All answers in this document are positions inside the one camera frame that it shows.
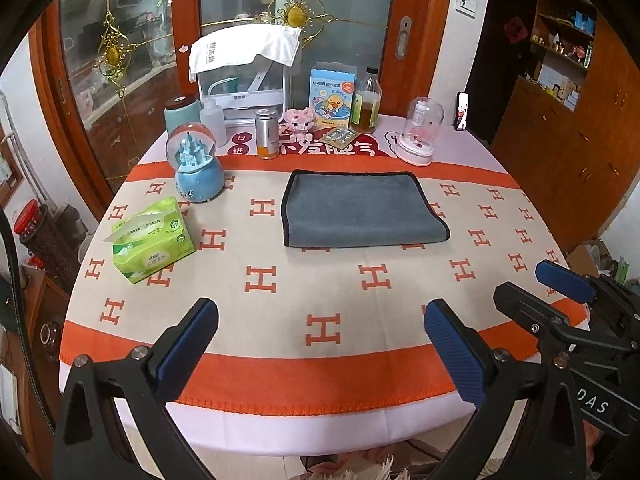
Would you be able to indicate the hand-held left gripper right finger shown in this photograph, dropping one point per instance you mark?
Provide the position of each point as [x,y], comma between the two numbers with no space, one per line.
[452,352]

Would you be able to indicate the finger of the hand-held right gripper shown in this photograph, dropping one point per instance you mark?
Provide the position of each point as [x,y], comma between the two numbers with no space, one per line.
[562,280]
[535,312]

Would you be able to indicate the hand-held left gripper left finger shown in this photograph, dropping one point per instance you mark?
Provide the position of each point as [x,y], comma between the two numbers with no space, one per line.
[184,351]

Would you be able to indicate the grey towel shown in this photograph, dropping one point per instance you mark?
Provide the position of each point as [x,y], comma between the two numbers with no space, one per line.
[357,210]

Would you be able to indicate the cardboard box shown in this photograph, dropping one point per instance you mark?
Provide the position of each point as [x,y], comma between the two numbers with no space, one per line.
[585,260]

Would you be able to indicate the green tissue pack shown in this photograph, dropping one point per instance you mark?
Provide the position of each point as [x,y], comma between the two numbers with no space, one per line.
[150,240]

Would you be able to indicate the wooden shelf cabinet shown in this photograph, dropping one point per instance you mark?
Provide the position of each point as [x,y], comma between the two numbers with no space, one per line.
[565,155]

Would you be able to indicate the white red printed table cover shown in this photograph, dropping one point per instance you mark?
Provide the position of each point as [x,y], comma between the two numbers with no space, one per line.
[300,430]

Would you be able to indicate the orange patterned beige tablecloth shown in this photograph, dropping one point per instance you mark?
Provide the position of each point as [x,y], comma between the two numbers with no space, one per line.
[310,280]

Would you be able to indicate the white fluffy fabric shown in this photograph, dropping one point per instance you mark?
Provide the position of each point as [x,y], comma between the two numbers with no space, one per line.
[360,470]

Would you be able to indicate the blue castle snow globe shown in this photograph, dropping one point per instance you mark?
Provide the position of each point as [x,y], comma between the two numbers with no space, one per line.
[196,167]

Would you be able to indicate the smartphone on stand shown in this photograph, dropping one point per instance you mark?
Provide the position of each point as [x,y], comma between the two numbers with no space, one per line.
[462,110]

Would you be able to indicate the red lidded container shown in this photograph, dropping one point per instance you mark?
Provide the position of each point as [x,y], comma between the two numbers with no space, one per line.
[27,220]

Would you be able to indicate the pink glass dome ornament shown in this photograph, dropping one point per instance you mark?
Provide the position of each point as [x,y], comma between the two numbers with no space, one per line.
[420,132]

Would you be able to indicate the white plastic bottle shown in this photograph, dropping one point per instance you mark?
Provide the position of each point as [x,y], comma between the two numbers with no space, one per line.
[214,122]

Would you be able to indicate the metal can with orange band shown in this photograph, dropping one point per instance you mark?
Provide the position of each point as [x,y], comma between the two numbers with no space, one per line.
[267,135]

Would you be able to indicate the teal cup with brown lid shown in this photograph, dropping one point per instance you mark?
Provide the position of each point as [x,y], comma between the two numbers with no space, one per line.
[181,117]

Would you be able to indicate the foil pill packet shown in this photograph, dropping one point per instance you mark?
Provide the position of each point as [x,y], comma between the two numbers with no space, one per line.
[338,137]

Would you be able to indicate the pink pig toy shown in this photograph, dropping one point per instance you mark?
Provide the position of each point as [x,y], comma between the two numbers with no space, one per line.
[299,120]

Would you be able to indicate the glass bottle with yellow liquid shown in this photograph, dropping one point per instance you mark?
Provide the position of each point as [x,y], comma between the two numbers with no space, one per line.
[366,107]

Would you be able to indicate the blue box with duck print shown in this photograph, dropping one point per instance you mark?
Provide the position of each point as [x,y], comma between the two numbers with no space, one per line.
[332,97]

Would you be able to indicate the white cloth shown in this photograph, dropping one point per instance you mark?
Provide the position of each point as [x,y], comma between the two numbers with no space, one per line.
[240,45]

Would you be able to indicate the white light switch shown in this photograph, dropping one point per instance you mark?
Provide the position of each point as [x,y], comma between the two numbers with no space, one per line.
[468,5]

